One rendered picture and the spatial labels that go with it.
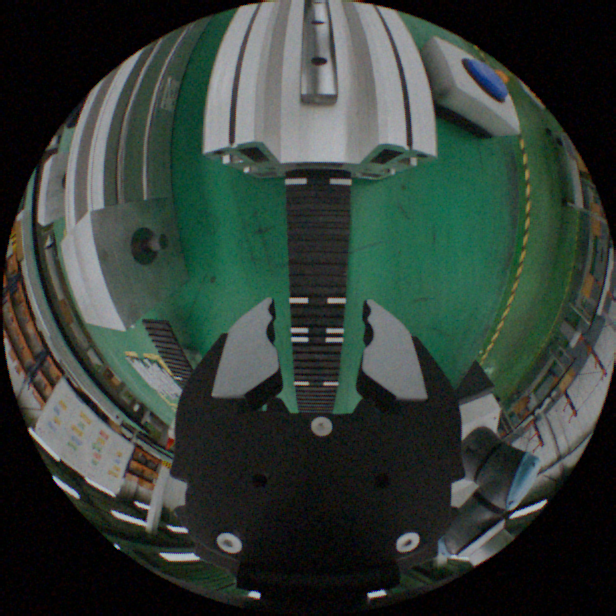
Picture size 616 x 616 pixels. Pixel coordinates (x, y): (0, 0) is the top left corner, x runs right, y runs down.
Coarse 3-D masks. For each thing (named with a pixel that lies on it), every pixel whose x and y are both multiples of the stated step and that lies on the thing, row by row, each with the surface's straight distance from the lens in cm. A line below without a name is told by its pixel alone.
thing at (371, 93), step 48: (288, 0) 25; (336, 0) 28; (240, 48) 12; (288, 48) 17; (336, 48) 17; (384, 48) 12; (240, 96) 10; (288, 96) 14; (336, 96) 12; (384, 96) 9; (240, 144) 8; (288, 144) 12; (336, 144) 12; (384, 144) 8; (432, 144) 9
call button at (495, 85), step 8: (472, 64) 21; (480, 64) 21; (480, 72) 20; (488, 72) 21; (480, 80) 20; (488, 80) 20; (496, 80) 21; (488, 88) 20; (496, 88) 20; (504, 88) 22; (504, 96) 21
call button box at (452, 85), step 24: (432, 48) 22; (456, 48) 24; (432, 72) 21; (456, 72) 19; (432, 96) 20; (456, 96) 18; (480, 96) 19; (456, 120) 22; (480, 120) 21; (504, 120) 21
